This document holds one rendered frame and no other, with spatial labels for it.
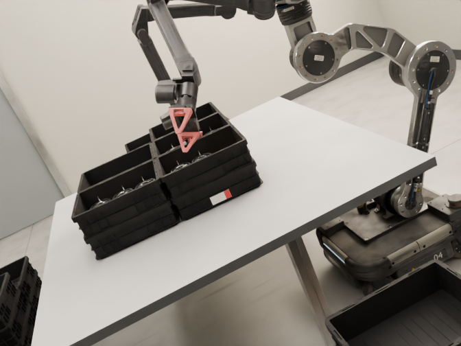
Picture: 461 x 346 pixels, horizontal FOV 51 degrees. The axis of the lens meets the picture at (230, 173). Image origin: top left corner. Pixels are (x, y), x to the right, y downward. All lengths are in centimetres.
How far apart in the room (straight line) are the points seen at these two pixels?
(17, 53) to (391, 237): 392
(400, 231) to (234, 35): 344
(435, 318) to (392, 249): 76
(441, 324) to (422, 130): 100
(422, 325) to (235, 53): 418
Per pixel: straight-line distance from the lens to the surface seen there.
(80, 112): 519
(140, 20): 212
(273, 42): 547
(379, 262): 224
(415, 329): 157
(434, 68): 227
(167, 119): 233
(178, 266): 184
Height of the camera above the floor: 159
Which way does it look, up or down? 22 degrees down
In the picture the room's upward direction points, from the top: 23 degrees counter-clockwise
